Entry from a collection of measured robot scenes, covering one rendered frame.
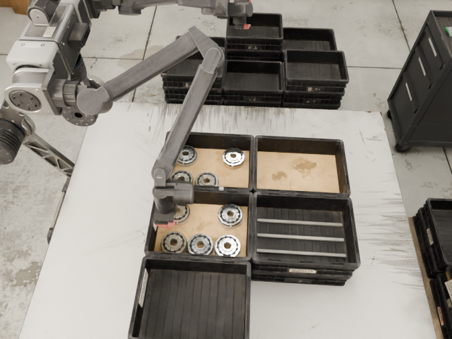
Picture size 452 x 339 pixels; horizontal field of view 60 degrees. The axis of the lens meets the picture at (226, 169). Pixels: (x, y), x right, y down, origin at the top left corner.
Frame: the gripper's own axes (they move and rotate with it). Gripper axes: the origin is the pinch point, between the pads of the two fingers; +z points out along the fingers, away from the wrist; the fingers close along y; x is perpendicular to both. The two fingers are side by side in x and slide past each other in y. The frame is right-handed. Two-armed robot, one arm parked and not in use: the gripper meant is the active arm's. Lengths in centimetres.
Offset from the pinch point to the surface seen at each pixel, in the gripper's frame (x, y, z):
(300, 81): -62, 126, 49
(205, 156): -8, 45, 24
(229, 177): -19.9, 34.1, 23.6
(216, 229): -16.1, 8.3, 23.4
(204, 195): -10.1, 20.0, 16.5
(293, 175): -49, 37, 24
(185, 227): -3.0, 8.2, 23.3
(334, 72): -87, 146, 59
